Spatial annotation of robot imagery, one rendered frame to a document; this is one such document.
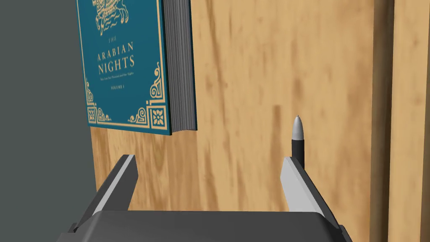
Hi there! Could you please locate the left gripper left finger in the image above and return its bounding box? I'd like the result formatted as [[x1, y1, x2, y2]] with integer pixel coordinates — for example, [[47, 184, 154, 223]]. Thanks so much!
[[74, 154, 139, 232]]

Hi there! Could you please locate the teal book with gold print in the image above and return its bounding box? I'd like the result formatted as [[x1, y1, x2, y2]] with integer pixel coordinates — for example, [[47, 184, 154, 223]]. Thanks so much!
[[76, 0, 198, 136]]

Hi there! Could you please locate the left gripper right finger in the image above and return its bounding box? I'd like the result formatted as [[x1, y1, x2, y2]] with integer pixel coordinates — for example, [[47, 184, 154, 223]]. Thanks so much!
[[280, 156, 341, 231]]

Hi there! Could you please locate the black pen with silver tip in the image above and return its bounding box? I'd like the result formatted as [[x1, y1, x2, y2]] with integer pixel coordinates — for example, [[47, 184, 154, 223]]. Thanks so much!
[[291, 114, 305, 170]]

